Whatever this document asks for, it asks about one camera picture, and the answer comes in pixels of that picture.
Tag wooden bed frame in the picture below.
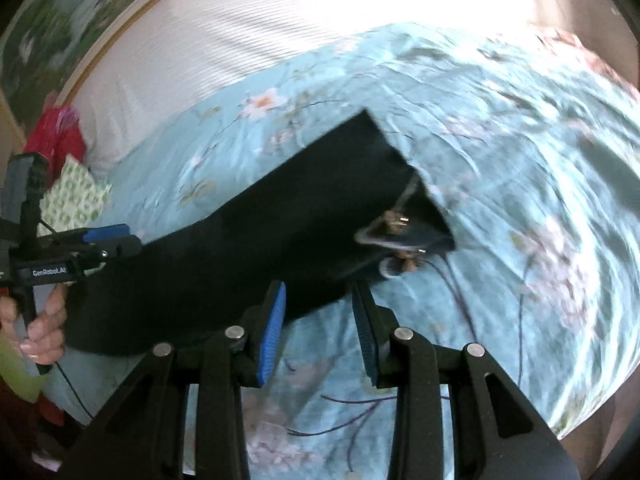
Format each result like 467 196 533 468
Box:
0 0 221 161

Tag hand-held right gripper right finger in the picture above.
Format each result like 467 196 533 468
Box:
351 282 583 480

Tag black cable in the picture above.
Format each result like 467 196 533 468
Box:
52 360 96 422

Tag red cloth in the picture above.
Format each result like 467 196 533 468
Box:
22 106 87 166

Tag person's left hand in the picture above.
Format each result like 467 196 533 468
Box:
0 284 68 364

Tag black pants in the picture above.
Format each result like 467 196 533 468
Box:
62 109 457 357

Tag green patterned cloth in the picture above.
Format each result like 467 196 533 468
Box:
37 155 113 236

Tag white ribbed pillow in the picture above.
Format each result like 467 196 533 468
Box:
70 0 506 176

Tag light blue floral bed sheet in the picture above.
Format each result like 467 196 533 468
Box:
47 22 640 478

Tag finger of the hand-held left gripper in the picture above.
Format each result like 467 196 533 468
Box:
75 224 132 245
75 235 143 278

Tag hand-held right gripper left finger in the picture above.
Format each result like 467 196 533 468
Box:
59 280 288 480

